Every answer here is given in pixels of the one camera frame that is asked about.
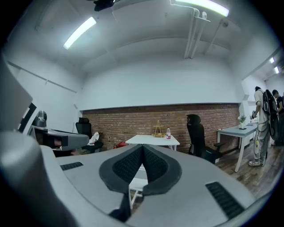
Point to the white cloth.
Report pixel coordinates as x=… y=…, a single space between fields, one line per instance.
x=94 y=137

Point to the white flowers in vase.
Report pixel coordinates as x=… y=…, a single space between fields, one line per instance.
x=242 y=120

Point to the small ceiling light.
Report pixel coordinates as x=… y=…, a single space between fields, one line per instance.
x=272 y=60
x=276 y=70

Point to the black mesh office chair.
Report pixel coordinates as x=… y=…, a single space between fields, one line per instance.
x=85 y=129

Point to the clear bottle red cap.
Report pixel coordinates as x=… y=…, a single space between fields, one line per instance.
x=168 y=134

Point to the white ceiling pipe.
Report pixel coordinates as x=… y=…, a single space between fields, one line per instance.
x=195 y=40
x=189 y=37

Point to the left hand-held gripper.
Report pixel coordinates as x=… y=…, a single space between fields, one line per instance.
x=13 y=99

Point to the black high-back office chair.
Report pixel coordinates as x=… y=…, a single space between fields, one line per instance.
x=197 y=142

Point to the long ceiling light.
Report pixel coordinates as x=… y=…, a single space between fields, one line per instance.
x=80 y=32

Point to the red metal box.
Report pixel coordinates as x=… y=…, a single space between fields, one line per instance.
x=122 y=145

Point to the thin conduit with round box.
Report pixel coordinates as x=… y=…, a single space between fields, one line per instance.
x=216 y=35

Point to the black jacket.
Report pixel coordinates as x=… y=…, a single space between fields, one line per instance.
x=194 y=118

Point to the grey table white legs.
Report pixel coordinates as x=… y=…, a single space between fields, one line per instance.
x=239 y=131

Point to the white rectangular table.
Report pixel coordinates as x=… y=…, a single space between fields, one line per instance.
x=146 y=139

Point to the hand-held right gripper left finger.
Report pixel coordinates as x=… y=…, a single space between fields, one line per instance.
x=119 y=168

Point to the black ceiling device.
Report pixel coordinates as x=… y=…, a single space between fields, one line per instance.
x=102 y=5

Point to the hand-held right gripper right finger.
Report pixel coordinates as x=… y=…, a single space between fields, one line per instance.
x=159 y=166

